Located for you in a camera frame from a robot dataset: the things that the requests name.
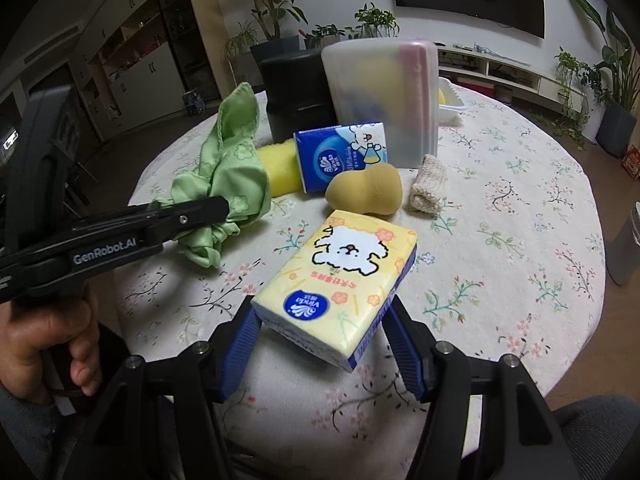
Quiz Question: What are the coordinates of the vine plant in white pot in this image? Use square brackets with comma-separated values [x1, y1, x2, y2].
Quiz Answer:
[552, 47, 608, 150]

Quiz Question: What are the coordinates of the wall cabinet unit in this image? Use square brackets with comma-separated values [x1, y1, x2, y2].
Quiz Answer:
[75, 0, 221, 143]

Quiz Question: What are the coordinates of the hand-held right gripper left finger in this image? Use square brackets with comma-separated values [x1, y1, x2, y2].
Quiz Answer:
[87, 296, 263, 480]

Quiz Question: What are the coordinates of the gourd-shaped makeup sponge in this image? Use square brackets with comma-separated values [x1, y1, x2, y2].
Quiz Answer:
[325, 164, 402, 218]

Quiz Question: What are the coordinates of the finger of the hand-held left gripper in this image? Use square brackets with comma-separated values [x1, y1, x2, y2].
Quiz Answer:
[147, 196, 231, 252]

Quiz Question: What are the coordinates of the grey trash bin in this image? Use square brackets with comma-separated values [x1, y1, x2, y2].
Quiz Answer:
[605, 201, 640, 287]

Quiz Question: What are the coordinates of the green cloth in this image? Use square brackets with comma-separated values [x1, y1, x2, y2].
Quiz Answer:
[150, 82, 273, 270]

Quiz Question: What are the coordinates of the spider plant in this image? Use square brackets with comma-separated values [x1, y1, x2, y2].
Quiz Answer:
[222, 22, 258, 62]

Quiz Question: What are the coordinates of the large-leaf plant in dark pot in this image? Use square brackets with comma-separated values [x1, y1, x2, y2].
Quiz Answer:
[565, 0, 640, 159]

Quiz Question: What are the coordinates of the yellow tissue pack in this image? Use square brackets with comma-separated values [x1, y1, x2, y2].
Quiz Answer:
[250, 209, 418, 373]

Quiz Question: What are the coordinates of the blue tissue pack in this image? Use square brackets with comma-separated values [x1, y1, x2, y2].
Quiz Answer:
[293, 122, 388, 195]

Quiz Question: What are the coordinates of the tall potted tree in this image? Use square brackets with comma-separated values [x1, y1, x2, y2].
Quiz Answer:
[212, 0, 308, 68]

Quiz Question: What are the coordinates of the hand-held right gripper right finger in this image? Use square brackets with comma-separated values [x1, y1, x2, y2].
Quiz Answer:
[385, 300, 571, 480]

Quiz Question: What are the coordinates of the trailing potted plant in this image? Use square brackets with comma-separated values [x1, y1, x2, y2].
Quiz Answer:
[345, 2, 401, 41]

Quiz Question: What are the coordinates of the person's left hand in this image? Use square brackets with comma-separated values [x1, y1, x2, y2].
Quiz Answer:
[0, 287, 103, 405]

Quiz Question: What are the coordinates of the small plant in ribbed pot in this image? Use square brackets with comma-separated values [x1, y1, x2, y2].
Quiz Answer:
[305, 24, 347, 52]

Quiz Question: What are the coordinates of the white television cabinet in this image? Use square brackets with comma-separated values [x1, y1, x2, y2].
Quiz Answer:
[435, 42, 566, 107]

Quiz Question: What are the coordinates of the floral tablecloth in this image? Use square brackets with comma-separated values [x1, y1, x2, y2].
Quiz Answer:
[117, 85, 606, 461]

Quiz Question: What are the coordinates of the person's left forearm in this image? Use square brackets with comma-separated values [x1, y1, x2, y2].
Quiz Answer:
[0, 385, 76, 480]

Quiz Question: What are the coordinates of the white plastic tray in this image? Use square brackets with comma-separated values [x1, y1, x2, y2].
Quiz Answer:
[437, 77, 468, 125]

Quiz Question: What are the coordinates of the beige knitted cloth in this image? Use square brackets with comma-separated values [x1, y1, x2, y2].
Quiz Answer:
[410, 155, 449, 215]

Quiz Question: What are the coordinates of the translucent plastic container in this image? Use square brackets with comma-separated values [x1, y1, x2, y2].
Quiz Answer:
[321, 37, 441, 168]

